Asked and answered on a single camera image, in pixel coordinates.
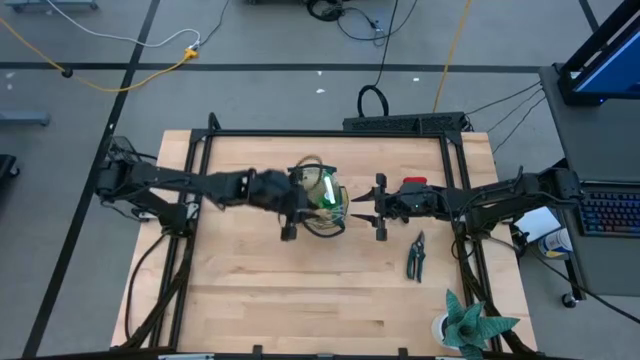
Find blue and yellow can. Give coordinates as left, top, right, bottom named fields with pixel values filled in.
left=536, top=227, right=574, bottom=261

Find coiled black cable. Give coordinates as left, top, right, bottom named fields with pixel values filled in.
left=356, top=0, right=401, bottom=119

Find white paper sheet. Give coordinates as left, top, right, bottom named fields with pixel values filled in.
left=513, top=204, right=564, bottom=245

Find black pruning shears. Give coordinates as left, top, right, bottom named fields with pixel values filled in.
left=405, top=229, right=428, bottom=284

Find black monitor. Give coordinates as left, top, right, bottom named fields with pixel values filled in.
left=556, top=0, right=640, bottom=107

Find laptop keyboard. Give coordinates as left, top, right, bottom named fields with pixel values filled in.
left=574, top=182, right=640, bottom=239

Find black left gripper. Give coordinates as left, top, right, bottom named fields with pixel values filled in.
left=248, top=168, right=333, bottom=243

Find left gripper cable loop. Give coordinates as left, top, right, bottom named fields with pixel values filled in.
left=296, top=153, right=327, bottom=174

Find green potted plant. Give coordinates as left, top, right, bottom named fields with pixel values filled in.
left=431, top=288, right=522, bottom=360

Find white floor cable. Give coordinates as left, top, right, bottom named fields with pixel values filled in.
left=44, top=0, right=202, bottom=50

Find black cable bundle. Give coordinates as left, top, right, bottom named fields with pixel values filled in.
left=305, top=0, right=387, bottom=47

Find grey stand foot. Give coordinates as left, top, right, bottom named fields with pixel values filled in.
left=4, top=0, right=99, bottom=12
left=0, top=110, right=52, bottom=127

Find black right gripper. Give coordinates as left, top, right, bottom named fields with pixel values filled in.
left=350, top=172, right=442, bottom=243

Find green spray bottle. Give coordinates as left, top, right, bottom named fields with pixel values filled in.
left=319, top=169, right=342, bottom=207

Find yellow extension cable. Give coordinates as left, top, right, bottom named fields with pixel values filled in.
left=0, top=17, right=199, bottom=95
left=431, top=0, right=474, bottom=114

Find black perforated box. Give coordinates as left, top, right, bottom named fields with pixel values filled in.
left=341, top=111, right=467, bottom=136

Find grey desk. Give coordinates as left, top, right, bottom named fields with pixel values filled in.
left=538, top=63, right=640, bottom=297

